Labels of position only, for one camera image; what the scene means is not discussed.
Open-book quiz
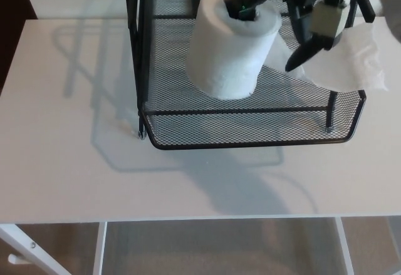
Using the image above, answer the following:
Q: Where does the white toilet paper roll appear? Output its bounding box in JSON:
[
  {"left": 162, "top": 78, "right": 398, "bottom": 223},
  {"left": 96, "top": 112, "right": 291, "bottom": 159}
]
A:
[{"left": 184, "top": 0, "right": 390, "bottom": 101}]

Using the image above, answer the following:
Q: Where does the black mesh file tray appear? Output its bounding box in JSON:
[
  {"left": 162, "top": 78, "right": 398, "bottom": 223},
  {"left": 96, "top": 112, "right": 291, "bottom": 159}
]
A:
[{"left": 122, "top": 0, "right": 377, "bottom": 151}]

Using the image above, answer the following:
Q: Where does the white mesh under-desk shelf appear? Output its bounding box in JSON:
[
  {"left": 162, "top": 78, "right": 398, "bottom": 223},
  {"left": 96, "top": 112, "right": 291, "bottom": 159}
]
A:
[{"left": 93, "top": 215, "right": 356, "bottom": 275}]

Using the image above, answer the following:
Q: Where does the dark brown furniture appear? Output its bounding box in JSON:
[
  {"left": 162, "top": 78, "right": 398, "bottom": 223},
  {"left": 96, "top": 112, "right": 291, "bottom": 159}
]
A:
[{"left": 0, "top": 0, "right": 39, "bottom": 96}]

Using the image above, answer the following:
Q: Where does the white desk leg frame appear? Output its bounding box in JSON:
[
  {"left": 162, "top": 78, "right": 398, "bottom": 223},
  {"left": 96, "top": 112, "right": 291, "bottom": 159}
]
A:
[{"left": 0, "top": 223, "right": 65, "bottom": 275}]

